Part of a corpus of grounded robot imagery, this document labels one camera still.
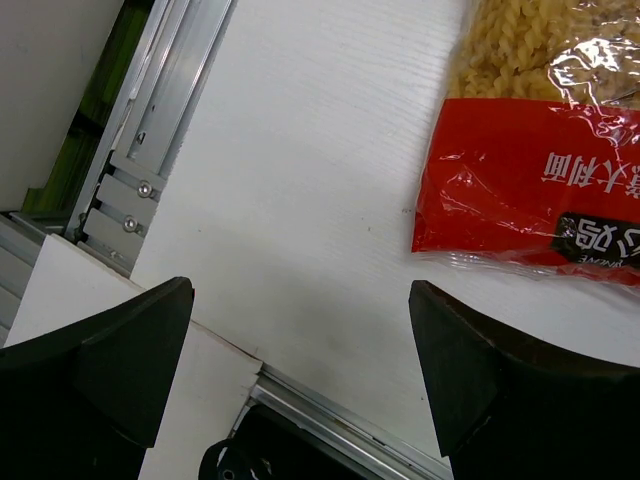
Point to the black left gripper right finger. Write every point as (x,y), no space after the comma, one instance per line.
(506,405)

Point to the aluminium frame rail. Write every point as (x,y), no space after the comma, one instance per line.
(379,453)
(146,127)

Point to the aluminium frame rail left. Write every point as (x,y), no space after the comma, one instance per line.
(146,127)

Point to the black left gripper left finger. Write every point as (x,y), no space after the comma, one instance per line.
(86,401)

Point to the white foam board panel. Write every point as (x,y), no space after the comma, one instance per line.
(213,379)

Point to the aluminium frame rail front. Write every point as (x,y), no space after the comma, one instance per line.
(379,453)

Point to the red fusilli pasta bag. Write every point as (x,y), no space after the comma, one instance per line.
(534,157)

